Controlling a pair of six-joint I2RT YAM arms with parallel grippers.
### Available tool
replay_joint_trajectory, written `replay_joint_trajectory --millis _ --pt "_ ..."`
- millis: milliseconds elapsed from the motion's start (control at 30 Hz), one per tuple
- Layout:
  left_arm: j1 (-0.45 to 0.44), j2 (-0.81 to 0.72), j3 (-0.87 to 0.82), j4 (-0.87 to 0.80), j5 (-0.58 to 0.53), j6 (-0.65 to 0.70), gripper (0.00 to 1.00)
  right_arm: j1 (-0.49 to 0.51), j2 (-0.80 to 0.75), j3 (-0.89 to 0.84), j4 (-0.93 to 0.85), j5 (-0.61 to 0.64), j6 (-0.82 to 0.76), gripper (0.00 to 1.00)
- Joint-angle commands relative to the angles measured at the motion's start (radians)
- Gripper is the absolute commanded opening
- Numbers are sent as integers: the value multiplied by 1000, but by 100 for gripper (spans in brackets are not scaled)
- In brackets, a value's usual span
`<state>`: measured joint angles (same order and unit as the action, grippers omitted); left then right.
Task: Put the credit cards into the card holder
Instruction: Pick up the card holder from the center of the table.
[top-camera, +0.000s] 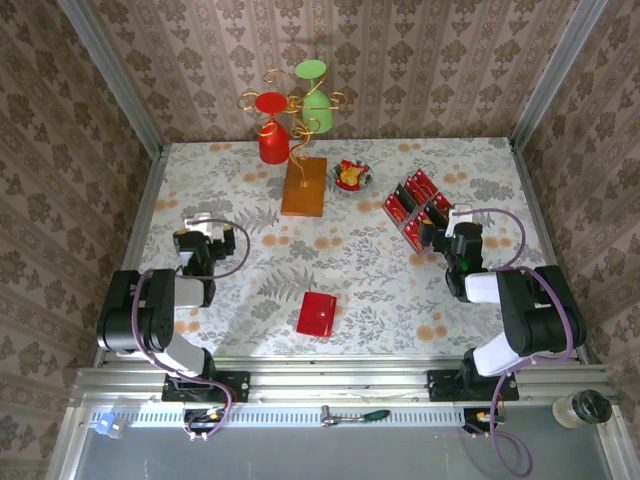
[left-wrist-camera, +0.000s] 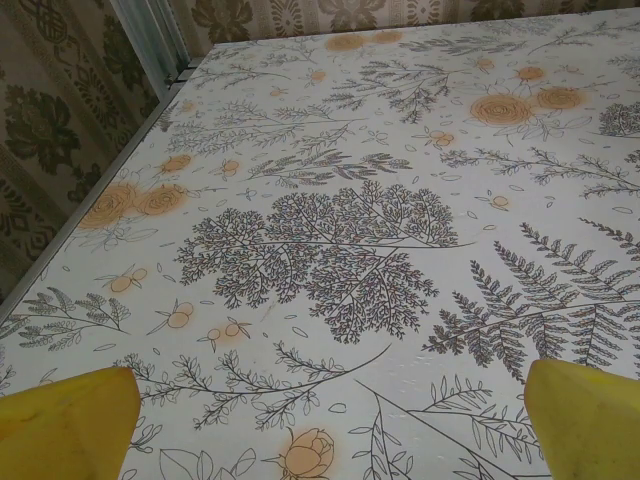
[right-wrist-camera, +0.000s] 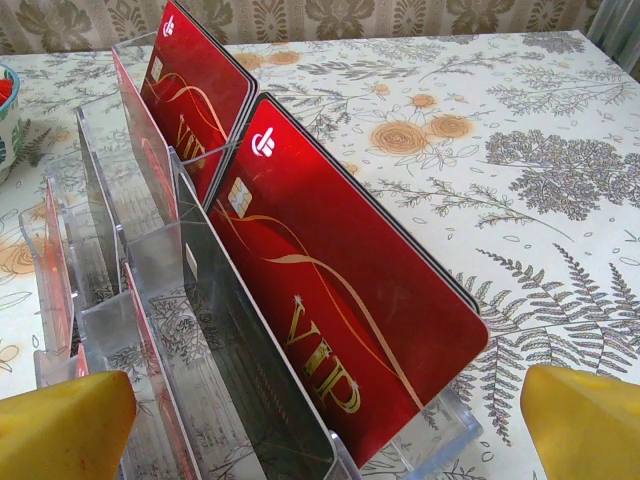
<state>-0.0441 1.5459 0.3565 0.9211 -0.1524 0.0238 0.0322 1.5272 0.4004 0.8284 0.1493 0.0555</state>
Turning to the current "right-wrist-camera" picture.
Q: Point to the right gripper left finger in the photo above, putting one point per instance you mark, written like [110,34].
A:
[60,435]

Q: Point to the floral patterned tablecloth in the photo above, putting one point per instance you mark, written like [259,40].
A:
[500,200]

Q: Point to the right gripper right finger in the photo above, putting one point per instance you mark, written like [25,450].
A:
[585,435]

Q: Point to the black chip card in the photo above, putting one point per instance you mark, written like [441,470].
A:
[240,325]

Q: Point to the red VIP card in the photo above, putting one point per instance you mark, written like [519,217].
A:
[350,300]
[195,100]

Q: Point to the clear acrylic card holder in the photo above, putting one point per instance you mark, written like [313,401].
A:
[445,425]

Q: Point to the red wrapped candy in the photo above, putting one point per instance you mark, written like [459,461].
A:
[5,89]

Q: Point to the small glass candy bowl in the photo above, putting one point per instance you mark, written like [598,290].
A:
[10,140]

